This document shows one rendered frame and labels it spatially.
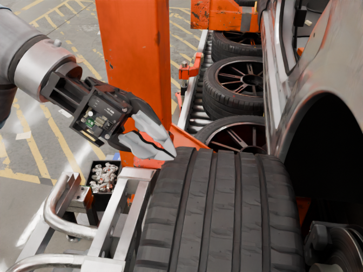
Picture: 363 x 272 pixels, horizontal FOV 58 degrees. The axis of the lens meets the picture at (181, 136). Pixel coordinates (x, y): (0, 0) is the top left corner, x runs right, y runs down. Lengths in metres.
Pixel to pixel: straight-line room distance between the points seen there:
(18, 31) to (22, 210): 1.75
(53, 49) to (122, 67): 0.45
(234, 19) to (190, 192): 2.45
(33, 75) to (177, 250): 0.32
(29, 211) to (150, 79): 1.44
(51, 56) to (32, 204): 1.76
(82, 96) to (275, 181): 0.34
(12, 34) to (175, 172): 0.32
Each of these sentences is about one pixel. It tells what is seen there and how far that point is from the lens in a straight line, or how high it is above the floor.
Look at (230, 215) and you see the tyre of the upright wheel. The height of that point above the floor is 1.18.
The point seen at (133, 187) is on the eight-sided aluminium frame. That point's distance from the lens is 0.64.
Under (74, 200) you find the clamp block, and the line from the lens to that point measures 0.86.
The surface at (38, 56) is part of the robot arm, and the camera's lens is 0.51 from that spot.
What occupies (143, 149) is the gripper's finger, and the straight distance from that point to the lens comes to 0.51.
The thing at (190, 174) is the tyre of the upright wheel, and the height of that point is 1.17.
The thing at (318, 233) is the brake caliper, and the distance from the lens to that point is 0.86.
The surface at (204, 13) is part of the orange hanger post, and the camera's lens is 2.88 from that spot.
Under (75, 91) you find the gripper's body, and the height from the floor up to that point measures 1.33.
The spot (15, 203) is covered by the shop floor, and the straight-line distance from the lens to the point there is 2.27.
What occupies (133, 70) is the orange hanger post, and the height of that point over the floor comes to 1.14.
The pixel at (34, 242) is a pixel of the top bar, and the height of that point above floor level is 0.98.
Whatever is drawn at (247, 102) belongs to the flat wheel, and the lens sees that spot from 1.99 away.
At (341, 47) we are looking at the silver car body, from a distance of 0.60.
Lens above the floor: 1.58
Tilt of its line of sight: 39 degrees down
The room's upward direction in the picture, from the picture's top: straight up
